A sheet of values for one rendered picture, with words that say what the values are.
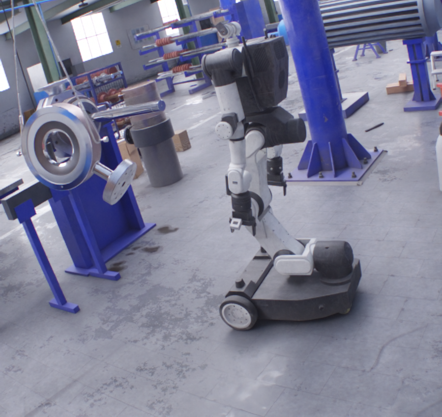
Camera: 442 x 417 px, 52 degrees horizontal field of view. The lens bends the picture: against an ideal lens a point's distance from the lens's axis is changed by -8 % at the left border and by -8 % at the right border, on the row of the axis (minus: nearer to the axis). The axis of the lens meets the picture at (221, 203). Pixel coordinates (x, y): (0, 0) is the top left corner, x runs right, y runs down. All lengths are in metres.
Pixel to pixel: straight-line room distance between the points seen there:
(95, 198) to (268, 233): 1.90
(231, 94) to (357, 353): 1.26
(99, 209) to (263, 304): 1.96
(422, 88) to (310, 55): 2.46
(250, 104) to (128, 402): 1.49
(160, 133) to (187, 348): 2.87
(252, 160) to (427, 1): 3.87
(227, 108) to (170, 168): 3.14
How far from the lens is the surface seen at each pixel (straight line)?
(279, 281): 2.56
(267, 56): 2.08
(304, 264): 2.41
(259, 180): 2.33
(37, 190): 3.19
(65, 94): 3.72
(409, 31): 5.88
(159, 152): 5.04
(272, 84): 2.10
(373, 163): 4.33
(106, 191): 1.96
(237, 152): 2.08
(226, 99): 2.01
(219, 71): 1.99
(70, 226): 3.67
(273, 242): 2.46
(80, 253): 3.76
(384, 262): 2.88
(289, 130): 2.18
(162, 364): 2.52
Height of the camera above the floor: 1.50
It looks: 21 degrees down
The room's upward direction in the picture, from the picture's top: 16 degrees counter-clockwise
